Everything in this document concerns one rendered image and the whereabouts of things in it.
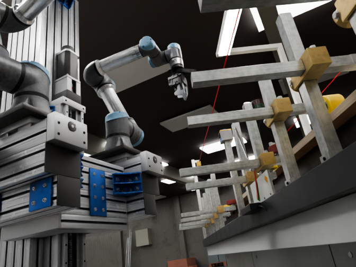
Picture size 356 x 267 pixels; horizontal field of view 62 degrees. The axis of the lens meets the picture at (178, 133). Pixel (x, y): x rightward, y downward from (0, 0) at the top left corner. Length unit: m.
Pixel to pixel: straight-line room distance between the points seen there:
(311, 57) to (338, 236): 0.44
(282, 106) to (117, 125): 0.81
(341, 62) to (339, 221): 0.40
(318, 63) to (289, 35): 0.17
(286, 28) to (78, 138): 0.71
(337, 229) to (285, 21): 0.58
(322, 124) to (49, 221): 0.85
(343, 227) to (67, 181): 0.75
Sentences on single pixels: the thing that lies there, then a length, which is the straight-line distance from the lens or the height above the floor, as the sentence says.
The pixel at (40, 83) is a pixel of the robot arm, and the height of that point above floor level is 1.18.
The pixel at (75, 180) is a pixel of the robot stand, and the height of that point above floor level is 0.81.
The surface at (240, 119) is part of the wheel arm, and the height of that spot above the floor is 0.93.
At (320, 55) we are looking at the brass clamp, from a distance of 0.82.
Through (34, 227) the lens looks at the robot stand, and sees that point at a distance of 1.12.
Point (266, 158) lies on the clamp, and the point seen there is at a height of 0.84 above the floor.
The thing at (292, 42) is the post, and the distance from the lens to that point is 0.92.
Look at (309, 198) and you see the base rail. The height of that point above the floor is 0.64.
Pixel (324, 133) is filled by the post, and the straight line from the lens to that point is 0.80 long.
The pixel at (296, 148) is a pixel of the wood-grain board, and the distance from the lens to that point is 1.30.
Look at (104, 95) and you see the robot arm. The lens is 1.80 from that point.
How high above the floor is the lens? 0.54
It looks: 23 degrees up
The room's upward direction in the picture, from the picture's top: 9 degrees counter-clockwise
